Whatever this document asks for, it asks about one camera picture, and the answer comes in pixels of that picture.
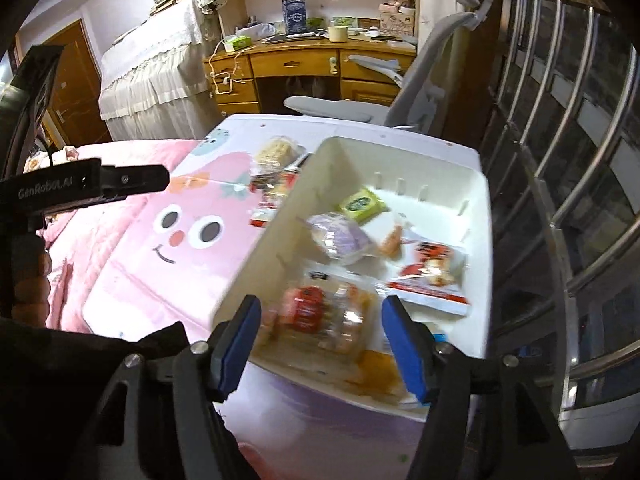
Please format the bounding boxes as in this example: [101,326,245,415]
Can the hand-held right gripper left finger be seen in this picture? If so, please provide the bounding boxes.
[75,295,263,480]

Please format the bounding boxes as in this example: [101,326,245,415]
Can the green snack packet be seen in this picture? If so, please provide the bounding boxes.
[337,186,391,224]

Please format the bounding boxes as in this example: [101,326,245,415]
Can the patterned cardboard box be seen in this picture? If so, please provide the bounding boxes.
[378,4,417,37]

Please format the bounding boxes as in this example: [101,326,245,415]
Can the steel window bars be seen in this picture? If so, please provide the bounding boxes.
[480,0,640,411]

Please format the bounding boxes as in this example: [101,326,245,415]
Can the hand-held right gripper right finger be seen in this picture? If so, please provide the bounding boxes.
[381,294,583,480]

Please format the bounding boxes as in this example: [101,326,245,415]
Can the pink cushioned chair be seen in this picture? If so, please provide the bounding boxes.
[25,140,201,332]

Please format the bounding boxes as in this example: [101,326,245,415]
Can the orange bread packet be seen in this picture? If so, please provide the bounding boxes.
[345,350,417,403]

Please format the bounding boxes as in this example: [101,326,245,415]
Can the white plastic basket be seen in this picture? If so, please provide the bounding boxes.
[210,136,493,423]

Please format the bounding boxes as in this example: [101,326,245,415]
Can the blue patterned gift bag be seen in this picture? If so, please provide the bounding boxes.
[281,0,306,36]

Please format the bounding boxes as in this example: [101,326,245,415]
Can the small orange snack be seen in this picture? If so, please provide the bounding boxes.
[377,222,406,261]

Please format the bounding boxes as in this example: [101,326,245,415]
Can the person's left hand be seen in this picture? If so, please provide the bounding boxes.
[10,249,53,332]

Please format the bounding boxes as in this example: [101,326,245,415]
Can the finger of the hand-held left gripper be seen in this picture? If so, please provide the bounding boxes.
[100,164,171,202]

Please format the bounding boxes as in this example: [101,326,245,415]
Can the pink cartoon table mat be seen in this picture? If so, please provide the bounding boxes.
[82,114,483,480]

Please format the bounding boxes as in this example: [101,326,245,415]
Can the red white yellow snack packet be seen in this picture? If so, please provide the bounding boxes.
[249,180,300,229]

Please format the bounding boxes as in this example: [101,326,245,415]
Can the wooden desk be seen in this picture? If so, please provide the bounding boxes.
[202,35,418,116]

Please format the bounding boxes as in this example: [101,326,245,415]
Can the purple bread packet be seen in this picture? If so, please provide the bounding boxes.
[305,211,378,266]

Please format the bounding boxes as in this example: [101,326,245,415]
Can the wooden door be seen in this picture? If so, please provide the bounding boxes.
[37,19,113,148]

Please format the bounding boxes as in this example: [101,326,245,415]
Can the white charger cable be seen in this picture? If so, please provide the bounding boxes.
[209,40,238,97]

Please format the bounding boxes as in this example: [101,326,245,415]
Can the grey office chair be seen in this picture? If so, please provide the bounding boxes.
[284,0,493,133]

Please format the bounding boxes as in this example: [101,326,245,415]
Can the clear yellow crumb snack packet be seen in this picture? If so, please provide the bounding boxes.
[256,136,307,170]

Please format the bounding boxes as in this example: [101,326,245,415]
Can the white lace cover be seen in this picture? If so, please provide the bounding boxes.
[97,0,221,141]

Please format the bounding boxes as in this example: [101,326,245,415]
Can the clear red bread packet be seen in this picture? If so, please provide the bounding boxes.
[267,272,376,356]

